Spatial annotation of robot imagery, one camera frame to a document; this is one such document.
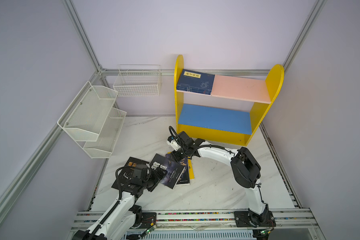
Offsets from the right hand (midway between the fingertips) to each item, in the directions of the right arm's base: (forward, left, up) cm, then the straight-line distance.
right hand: (170, 157), depth 88 cm
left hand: (-11, +3, -3) cm, 12 cm away
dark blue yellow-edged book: (-11, -9, -4) cm, 15 cm away
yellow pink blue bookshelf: (+43, -38, 0) cm, 57 cm away
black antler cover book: (-21, +16, +14) cm, 30 cm away
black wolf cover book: (-7, -3, -3) cm, 8 cm away
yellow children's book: (-4, -12, -6) cm, 15 cm away
